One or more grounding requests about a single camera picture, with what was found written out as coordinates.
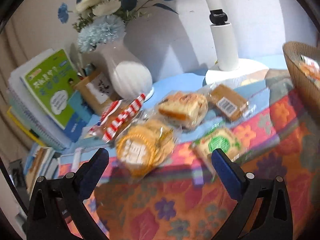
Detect round cracker bag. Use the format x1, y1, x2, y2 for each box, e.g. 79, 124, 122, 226
116, 118, 176, 179

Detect blue white artificial flowers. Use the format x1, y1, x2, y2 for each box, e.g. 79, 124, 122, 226
57, 0, 176, 53

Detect white desk lamp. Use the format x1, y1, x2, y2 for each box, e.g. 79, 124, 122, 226
205, 0, 267, 85

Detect upright book row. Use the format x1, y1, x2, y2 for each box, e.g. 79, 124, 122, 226
8, 48, 72, 150

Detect amber ribbed glass bowl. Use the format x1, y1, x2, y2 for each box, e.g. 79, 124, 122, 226
282, 41, 320, 120

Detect orange label sponge cake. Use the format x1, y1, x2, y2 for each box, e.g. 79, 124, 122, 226
156, 91, 208, 130

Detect white ribbed vase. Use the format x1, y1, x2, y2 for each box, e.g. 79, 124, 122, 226
97, 35, 154, 101

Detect lilac stick sachet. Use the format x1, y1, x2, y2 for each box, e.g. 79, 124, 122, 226
71, 147, 82, 172

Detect brown wafer biscuit packet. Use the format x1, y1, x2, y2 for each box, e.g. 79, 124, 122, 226
208, 84, 249, 122

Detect orange biscuit packet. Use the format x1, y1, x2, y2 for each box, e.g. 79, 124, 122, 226
299, 55, 320, 88

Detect bamboo pen holder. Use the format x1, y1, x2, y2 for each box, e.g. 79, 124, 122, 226
74, 69, 121, 115

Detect green label square pastry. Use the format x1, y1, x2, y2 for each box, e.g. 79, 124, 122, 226
190, 127, 245, 161

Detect floral woven table cloth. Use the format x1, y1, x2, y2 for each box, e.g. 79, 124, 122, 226
57, 76, 320, 240

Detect small blue card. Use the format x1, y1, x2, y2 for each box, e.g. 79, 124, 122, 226
68, 90, 94, 123

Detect red white bread bag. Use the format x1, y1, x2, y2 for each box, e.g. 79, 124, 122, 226
88, 93, 146, 143

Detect green grammar book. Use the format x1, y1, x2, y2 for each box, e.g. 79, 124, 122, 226
22, 49, 87, 142

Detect flat book stack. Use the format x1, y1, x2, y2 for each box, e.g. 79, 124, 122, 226
23, 143, 61, 197

